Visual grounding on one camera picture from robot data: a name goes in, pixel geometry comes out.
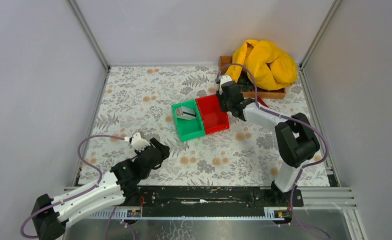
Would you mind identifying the red plastic bin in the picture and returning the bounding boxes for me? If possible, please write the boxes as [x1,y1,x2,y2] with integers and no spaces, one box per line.
[195,94,230,135]

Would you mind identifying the red leather card holder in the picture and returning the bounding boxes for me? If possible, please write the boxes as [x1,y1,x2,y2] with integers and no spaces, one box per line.
[257,97,269,108]

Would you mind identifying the green plastic bin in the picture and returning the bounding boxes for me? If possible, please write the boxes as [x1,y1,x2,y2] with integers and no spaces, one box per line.
[171,99,205,142]

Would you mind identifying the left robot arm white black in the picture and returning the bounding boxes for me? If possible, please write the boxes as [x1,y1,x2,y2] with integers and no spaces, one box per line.
[21,132,170,240]

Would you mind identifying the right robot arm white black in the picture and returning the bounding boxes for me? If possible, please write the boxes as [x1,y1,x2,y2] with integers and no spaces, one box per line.
[216,76,320,193]

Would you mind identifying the silver cards in green bin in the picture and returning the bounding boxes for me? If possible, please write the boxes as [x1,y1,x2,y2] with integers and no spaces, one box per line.
[175,106,197,120]

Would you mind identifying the dark green item in tray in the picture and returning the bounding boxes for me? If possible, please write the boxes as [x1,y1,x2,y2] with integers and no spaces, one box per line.
[237,74,254,92]

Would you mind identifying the wooden tray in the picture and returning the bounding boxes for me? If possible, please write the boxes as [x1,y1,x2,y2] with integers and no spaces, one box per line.
[219,56,286,99]

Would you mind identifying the yellow cloth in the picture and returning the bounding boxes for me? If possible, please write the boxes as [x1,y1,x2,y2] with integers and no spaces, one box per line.
[225,39,298,91]

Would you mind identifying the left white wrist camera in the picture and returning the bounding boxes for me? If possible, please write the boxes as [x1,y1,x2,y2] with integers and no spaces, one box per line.
[124,131,150,152]

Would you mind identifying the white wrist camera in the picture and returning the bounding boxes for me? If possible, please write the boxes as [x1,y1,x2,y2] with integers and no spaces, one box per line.
[215,74,233,85]
[124,131,150,152]

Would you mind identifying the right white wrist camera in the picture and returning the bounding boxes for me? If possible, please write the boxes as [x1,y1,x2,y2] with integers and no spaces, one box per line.
[215,74,233,85]

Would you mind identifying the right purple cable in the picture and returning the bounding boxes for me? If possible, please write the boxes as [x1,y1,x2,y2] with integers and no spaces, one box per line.
[217,62,330,240]

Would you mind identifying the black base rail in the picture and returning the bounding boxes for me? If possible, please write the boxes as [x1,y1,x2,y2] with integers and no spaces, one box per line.
[131,186,304,218]

